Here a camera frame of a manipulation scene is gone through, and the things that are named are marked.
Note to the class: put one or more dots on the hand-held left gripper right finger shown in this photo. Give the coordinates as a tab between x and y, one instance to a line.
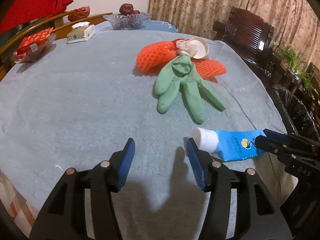
197	162

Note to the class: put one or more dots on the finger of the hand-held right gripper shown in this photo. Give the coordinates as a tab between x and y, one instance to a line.
270	145
287	137

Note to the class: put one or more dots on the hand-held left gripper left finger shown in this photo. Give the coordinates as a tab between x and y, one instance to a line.
126	162

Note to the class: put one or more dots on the trash bin with black bag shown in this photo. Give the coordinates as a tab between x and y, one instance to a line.
300	115

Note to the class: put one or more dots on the blue squeeze tube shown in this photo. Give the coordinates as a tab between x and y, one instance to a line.
232	145

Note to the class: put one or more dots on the green rubber glove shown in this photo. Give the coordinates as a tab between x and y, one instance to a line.
190	90

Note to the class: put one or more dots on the long orange foam net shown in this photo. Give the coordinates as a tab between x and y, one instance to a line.
152	57

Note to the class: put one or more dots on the white paper cup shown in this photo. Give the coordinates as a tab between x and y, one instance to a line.
201	51

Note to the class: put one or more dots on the cream tissue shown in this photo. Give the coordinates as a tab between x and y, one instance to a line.
186	46

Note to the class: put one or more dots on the red plastic wrapper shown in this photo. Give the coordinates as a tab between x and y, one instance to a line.
181	40

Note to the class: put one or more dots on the beige scalloped table cover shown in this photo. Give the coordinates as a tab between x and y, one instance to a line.
285	185

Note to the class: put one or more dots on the dark wooden side table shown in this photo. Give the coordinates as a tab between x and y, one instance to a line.
290	77

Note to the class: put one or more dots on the dark wooden armchair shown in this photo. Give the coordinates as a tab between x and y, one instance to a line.
247	35
315	72

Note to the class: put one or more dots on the potted green plant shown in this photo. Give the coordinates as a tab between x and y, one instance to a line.
292	57

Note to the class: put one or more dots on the tissue box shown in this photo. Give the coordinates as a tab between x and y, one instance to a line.
80	33

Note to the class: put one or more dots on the glass fruit bowl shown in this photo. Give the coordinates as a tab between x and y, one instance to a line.
125	22

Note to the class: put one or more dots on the blue patterned tablecloth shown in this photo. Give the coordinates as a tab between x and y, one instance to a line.
160	26

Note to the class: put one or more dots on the glass dish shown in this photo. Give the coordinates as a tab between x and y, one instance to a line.
37	53

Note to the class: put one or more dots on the red apple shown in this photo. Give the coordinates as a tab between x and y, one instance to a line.
136	12
125	8

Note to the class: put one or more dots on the red patterned packet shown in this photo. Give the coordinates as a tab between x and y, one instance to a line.
32	41

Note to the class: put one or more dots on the red plastic bag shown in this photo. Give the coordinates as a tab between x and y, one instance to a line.
78	13

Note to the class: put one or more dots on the beige floral curtain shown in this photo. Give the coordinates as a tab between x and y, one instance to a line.
200	2

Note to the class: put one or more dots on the red cloth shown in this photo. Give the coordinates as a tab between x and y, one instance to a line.
32	5

